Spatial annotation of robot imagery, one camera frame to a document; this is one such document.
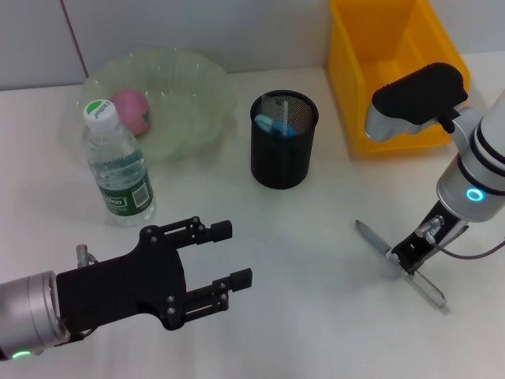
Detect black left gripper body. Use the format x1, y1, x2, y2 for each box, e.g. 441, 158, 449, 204
56, 225, 189, 335

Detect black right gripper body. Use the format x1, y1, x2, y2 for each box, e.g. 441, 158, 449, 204
410, 200, 471, 257

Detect silver ballpoint pen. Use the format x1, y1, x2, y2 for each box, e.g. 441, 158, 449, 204
354, 220, 449, 313

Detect blue scissors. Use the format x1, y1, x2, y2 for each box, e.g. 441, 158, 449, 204
254, 114, 297, 139

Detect clear green-label water bottle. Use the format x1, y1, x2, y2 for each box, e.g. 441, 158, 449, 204
81, 98, 157, 228

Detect clear plastic ruler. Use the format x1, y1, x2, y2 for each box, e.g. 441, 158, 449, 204
260, 92, 291, 139

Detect pink toy peach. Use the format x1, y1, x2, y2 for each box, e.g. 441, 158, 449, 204
109, 89, 153, 138

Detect black mesh pen cup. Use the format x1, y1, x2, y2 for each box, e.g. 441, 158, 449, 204
249, 90, 319, 191

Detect green glass fruit plate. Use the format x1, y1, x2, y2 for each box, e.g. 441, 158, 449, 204
80, 46, 238, 162

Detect yellow plastic bin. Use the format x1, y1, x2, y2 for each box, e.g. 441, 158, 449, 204
327, 0, 471, 154

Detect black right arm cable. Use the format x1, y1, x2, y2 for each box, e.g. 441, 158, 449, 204
432, 224, 505, 260

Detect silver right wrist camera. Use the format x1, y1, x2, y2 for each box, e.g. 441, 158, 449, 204
365, 62, 470, 144

